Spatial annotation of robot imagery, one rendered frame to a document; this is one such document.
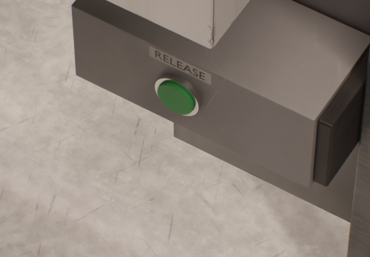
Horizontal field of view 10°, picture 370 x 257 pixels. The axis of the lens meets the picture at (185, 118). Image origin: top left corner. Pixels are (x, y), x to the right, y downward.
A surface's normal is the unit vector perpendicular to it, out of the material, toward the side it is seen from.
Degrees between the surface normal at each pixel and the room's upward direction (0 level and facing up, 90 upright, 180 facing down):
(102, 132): 0
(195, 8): 90
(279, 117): 90
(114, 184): 0
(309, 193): 90
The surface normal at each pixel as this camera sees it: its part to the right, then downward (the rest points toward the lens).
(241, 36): 0.00, -0.60
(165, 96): -0.52, 0.68
